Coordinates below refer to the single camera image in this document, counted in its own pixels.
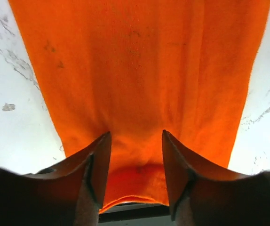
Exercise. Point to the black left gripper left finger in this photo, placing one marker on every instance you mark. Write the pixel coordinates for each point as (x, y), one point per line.
(68, 193)

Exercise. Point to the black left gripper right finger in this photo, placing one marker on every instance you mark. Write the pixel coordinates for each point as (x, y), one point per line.
(202, 193)

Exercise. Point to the orange t shirt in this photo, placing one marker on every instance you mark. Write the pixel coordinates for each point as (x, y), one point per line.
(138, 67)

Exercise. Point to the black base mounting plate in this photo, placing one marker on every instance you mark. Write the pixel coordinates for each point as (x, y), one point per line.
(131, 211)

